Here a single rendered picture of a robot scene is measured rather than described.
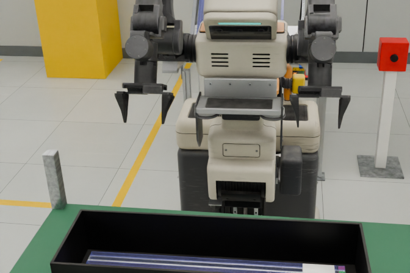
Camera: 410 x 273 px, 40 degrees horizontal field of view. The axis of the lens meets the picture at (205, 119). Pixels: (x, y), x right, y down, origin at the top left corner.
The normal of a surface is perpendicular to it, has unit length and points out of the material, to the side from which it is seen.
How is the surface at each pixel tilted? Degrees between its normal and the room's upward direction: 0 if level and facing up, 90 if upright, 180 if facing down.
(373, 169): 0
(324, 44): 64
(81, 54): 90
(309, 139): 90
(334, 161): 0
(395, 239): 0
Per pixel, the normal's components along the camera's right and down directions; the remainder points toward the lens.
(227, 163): -0.05, -0.83
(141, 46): -0.13, 0.00
